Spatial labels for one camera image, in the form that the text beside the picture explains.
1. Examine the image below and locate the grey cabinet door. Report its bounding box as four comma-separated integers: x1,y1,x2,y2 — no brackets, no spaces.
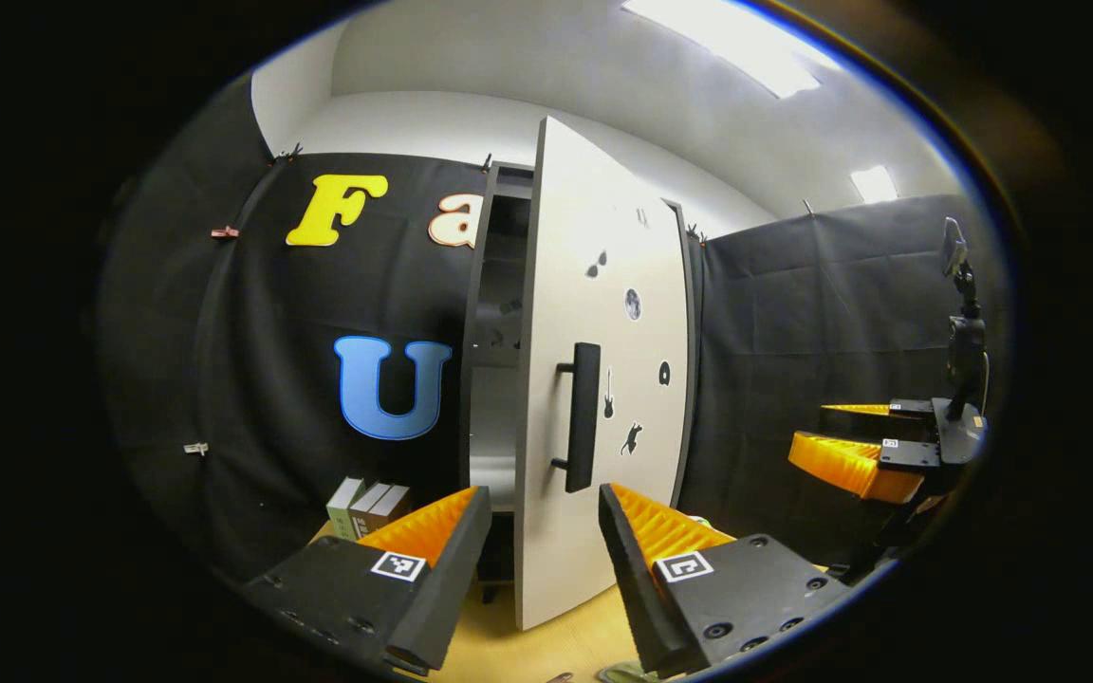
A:
515,116,690,632

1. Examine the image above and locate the green book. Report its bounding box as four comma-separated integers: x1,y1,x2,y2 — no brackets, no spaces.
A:
326,477,367,542

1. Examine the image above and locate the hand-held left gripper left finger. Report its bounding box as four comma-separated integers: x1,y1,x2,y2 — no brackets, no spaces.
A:
241,486,492,676

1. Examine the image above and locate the dark grey cabinet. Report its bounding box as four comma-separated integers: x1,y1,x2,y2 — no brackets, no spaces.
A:
458,161,702,608

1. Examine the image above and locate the brown book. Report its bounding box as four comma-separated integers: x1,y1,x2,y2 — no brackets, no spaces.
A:
368,486,413,534
349,482,392,539

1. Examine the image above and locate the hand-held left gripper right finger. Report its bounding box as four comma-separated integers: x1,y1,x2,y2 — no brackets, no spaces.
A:
599,482,856,679

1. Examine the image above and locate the black backdrop cloth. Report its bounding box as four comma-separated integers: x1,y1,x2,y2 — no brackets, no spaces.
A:
96,76,1012,580

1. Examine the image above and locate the ceiling light panel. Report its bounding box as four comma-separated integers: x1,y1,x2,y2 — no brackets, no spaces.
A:
850,165,899,205
621,0,843,100

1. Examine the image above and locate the black cabinet door handle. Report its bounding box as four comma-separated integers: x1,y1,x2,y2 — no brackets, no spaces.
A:
551,341,602,494

